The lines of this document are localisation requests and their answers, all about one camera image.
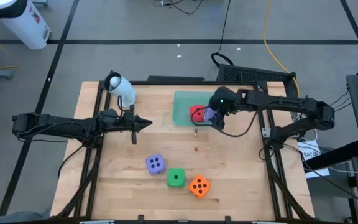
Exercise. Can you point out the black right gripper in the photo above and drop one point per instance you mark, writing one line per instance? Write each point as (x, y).
(227, 101)

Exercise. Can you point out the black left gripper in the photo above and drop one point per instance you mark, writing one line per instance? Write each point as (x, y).
(126, 122)

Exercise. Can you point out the large purple foam die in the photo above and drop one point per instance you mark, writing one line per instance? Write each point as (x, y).
(209, 114)
(155, 164)

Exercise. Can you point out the large red foam die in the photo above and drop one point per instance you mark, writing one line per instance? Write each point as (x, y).
(197, 112)

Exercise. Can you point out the teal plastic bin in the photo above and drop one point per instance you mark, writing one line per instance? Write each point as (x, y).
(182, 105)

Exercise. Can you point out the large green foam die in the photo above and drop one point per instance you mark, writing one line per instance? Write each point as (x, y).
(176, 177)

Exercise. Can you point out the large orange foam die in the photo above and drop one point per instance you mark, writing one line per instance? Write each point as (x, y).
(199, 186)

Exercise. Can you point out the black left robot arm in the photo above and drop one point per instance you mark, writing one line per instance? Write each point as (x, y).
(57, 124)

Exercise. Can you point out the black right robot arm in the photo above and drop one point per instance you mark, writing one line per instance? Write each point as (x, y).
(291, 104)

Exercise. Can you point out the white paper sheet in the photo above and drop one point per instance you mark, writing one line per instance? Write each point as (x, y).
(311, 154)

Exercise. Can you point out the black beam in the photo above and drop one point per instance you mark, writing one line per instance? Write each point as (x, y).
(337, 154)

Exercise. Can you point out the large white cylinder black band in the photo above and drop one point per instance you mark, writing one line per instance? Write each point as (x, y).
(23, 25)

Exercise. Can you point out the black aluminium table frame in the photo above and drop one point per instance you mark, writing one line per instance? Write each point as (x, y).
(197, 83)

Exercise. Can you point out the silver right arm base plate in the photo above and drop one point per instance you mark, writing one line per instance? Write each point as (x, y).
(265, 132)

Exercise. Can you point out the silver bracket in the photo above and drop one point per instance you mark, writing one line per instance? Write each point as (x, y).
(269, 222)
(96, 222)

